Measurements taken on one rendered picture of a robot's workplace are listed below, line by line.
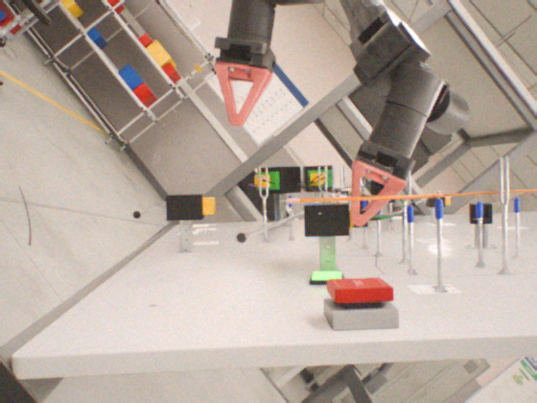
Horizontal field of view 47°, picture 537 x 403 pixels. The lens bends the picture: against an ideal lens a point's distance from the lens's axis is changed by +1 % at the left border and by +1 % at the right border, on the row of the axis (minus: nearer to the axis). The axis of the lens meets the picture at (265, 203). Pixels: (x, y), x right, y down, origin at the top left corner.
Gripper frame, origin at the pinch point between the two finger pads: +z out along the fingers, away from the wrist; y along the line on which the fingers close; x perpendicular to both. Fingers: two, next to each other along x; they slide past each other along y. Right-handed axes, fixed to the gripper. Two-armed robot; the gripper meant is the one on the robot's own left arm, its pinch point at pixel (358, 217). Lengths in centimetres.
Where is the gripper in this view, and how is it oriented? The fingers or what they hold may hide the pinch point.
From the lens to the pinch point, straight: 78.7
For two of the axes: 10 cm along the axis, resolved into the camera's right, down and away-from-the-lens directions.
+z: -3.9, 9.1, 1.1
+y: 1.3, -0.6, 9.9
